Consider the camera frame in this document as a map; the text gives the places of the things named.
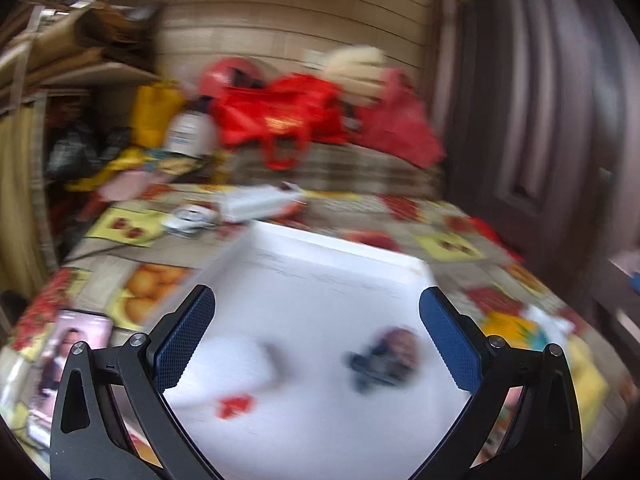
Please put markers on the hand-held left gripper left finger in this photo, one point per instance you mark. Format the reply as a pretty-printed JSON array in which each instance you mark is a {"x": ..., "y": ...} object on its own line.
[{"x": 182, "y": 340}]

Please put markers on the yellow bag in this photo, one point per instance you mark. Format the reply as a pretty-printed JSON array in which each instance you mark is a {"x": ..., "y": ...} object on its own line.
[{"x": 152, "y": 112}]

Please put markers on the dark small plush toy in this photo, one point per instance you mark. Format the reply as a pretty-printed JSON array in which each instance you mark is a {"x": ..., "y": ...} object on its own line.
[{"x": 387, "y": 357}]

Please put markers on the shelf rack with boards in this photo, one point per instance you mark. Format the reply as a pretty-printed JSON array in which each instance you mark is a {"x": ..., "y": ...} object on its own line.
[{"x": 65, "y": 67}]

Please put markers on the small white device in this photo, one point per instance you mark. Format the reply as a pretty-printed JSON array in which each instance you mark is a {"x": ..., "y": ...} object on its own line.
[{"x": 187, "y": 220}]

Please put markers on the plaid blanket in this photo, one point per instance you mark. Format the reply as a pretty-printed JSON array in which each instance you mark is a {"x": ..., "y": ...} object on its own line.
[{"x": 360, "y": 170}]

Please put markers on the fruit printed tablecloth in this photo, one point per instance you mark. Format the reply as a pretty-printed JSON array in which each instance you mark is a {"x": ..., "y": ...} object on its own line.
[{"x": 350, "y": 205}]

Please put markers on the long white box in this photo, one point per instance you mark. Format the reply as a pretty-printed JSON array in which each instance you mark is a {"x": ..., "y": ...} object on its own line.
[{"x": 255, "y": 202}]

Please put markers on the red soft toy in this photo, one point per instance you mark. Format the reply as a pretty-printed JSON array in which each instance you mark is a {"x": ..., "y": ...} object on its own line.
[{"x": 235, "y": 405}]

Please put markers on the brown cardboard pieces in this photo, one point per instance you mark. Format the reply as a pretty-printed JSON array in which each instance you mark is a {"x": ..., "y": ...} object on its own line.
[{"x": 117, "y": 30}]

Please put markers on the white plastic jar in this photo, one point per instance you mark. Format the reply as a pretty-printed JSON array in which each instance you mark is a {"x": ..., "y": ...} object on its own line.
[{"x": 189, "y": 132}]

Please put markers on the smartphone with lit screen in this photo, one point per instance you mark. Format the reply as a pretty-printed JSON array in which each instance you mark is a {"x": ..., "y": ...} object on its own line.
[{"x": 75, "y": 355}]

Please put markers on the red tote bag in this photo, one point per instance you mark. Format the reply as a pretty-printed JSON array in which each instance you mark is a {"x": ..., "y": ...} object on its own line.
[{"x": 280, "y": 110}]

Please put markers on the pink packet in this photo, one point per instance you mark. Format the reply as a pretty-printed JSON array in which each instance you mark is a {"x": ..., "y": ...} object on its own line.
[{"x": 127, "y": 185}]

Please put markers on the white foam tray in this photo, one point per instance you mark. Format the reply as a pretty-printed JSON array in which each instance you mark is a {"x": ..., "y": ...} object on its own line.
[{"x": 310, "y": 310}]

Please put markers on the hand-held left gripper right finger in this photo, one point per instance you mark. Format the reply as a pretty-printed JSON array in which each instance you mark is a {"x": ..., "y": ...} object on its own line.
[{"x": 450, "y": 340}]

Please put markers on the yellow cloth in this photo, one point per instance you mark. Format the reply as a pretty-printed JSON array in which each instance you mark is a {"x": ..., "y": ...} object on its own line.
[{"x": 117, "y": 165}]

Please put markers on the white soft cloth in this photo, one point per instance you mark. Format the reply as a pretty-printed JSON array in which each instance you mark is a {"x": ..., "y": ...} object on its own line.
[{"x": 235, "y": 365}]

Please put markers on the brown door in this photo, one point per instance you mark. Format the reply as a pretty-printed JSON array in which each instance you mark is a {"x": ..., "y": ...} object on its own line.
[{"x": 550, "y": 110}]

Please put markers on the red plastic bag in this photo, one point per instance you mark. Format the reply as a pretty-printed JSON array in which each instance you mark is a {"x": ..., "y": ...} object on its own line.
[{"x": 400, "y": 120}]

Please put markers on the red helmet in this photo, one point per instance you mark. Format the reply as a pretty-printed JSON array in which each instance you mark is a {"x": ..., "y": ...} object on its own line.
[{"x": 225, "y": 77}]

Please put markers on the cream foam rolls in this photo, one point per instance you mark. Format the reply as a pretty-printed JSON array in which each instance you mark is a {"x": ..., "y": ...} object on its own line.
[{"x": 357, "y": 67}]

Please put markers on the beige curtain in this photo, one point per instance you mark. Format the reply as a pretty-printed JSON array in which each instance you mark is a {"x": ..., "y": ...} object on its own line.
[{"x": 20, "y": 185}]

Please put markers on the black plastic bag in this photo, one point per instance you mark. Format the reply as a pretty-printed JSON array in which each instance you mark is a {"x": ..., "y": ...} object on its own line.
[{"x": 70, "y": 147}]

